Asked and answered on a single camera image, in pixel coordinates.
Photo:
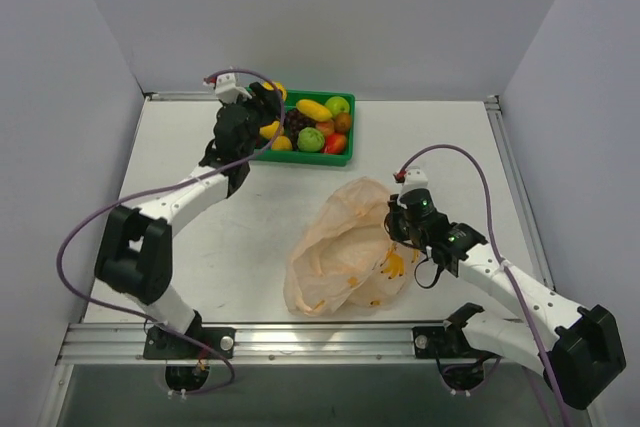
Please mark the aluminium front rail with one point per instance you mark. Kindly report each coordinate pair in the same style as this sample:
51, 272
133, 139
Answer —
309, 343

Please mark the red yellow mango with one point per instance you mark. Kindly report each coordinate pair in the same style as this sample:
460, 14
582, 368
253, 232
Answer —
335, 144

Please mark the green pear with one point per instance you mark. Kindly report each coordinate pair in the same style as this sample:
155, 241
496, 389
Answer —
310, 140

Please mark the yellow banana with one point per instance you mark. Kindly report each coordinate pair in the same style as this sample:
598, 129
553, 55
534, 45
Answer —
271, 131

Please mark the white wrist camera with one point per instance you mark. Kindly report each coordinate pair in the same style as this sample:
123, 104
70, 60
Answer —
411, 179
226, 88

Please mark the brown kiwi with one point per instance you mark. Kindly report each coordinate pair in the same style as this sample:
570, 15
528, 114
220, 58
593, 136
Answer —
343, 123

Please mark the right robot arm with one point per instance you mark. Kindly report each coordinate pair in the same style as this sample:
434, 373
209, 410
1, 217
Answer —
577, 350

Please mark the pink peach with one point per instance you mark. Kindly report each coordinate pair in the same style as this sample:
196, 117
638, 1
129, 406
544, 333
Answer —
326, 128

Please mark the orange fruit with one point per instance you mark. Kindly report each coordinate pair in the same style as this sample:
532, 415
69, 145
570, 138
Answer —
282, 143

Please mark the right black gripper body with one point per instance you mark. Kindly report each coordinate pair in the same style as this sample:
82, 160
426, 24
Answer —
397, 222

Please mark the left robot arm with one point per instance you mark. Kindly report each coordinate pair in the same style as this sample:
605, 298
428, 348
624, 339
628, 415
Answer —
135, 257

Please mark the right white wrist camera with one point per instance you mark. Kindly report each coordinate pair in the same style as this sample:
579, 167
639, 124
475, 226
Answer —
411, 179

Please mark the orange translucent plastic bag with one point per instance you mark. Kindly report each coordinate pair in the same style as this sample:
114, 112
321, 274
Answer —
346, 256

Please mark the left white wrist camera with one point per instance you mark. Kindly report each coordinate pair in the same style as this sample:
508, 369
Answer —
226, 88

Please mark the yellow starfruit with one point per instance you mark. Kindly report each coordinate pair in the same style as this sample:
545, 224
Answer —
314, 110

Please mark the green plastic tray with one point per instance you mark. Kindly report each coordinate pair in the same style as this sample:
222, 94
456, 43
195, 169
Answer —
322, 159

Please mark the purple grape bunch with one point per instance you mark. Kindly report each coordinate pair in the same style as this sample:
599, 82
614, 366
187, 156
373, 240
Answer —
294, 123

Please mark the yellow lemon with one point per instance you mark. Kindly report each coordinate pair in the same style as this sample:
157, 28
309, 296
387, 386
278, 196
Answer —
278, 86

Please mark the green apple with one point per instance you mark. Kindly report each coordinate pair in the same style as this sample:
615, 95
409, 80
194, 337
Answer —
337, 105

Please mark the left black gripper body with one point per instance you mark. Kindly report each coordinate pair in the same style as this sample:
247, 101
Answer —
263, 100

